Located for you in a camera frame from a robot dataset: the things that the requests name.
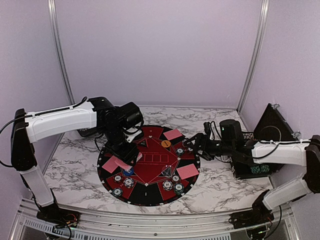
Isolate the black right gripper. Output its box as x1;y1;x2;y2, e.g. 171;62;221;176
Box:
183;133;234;161

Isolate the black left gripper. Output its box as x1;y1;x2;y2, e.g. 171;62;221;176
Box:
102;125;140;167

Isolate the red playing card deck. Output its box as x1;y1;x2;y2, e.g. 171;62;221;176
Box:
134;152;143;163

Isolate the single red playing card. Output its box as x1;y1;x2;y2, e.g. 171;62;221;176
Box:
102;156;132;173

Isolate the blue small blind button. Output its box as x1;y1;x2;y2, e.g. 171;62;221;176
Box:
123;168;134;176

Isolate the orange big blind button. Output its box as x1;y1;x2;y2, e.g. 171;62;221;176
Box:
161;140;172;148

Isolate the red brown poker chip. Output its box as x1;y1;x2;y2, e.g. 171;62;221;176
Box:
172;175;180;183
113;175;122;183

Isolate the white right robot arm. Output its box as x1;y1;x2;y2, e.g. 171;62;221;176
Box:
182;119;320;224

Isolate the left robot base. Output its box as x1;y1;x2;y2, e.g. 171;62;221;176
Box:
36;203;80;228

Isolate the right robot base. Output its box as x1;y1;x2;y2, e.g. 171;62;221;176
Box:
228;207;275;229

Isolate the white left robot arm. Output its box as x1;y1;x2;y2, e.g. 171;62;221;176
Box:
10;97;144;223

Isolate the black floral box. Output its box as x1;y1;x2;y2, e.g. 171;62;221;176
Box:
77;127;99;138

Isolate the black poker chip case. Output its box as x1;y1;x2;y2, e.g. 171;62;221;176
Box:
232;103;298;179

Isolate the clear round dealer button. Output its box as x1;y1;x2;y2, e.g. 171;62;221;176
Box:
159;165;176;178

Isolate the round red black poker mat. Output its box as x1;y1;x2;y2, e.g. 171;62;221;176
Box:
97;125;201;207

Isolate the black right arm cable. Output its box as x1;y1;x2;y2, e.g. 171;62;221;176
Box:
202;120;320;166

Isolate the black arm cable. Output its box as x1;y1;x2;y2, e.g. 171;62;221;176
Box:
202;120;320;166
0;97;88;168

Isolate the aluminium front rail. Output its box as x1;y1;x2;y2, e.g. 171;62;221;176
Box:
8;198;302;240

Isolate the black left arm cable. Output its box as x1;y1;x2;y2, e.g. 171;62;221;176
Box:
0;97;88;168

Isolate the left aluminium frame post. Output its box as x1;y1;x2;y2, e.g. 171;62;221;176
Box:
47;0;75;104

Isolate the aluminium frame post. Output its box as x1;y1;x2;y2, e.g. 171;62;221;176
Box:
47;0;75;104
236;0;270;115

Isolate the right aluminium frame post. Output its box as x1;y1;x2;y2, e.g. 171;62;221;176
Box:
236;0;270;115

